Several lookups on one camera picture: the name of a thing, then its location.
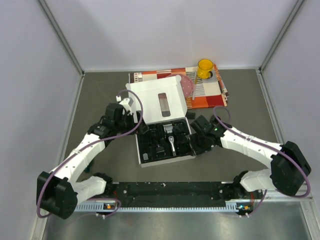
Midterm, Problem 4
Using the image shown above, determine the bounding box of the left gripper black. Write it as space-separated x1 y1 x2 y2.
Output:
114 110 148 135

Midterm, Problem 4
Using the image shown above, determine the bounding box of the black clipper comb guard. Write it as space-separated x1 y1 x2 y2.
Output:
186 112 196 120
155 146 166 158

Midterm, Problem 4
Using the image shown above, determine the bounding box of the silver hair clipper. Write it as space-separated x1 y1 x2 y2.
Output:
163 123 177 157

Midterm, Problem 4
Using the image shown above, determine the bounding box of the small oil bottle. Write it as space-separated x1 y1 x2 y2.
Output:
143 153 149 161

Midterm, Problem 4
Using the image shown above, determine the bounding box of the white cardboard box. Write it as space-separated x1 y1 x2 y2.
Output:
125 74 198 169

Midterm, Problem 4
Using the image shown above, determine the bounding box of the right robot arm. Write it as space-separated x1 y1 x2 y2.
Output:
188 115 311 198

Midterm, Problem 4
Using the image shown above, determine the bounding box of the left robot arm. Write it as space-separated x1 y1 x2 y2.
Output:
36 98 136 219

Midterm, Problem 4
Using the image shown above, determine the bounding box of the orange patterned cloth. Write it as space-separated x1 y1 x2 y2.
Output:
128 64 229 110

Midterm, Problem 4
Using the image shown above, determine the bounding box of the black plastic tray insert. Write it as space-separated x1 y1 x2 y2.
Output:
135 118 196 168

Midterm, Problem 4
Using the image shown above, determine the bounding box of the pink dotted plate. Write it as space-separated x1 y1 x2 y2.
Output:
167 73 196 98

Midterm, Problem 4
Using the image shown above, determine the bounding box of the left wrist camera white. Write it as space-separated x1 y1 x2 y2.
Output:
116 95 134 112

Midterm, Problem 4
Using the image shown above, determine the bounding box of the yellow mug black handle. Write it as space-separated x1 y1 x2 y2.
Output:
197 59 214 80

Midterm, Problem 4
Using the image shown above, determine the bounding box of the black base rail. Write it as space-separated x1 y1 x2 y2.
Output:
107 181 251 207

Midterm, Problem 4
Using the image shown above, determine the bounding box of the white cable duct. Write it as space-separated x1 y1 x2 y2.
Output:
74 201 252 213

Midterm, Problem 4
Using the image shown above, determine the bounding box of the aluminium frame rail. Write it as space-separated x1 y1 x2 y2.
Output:
264 189 313 202

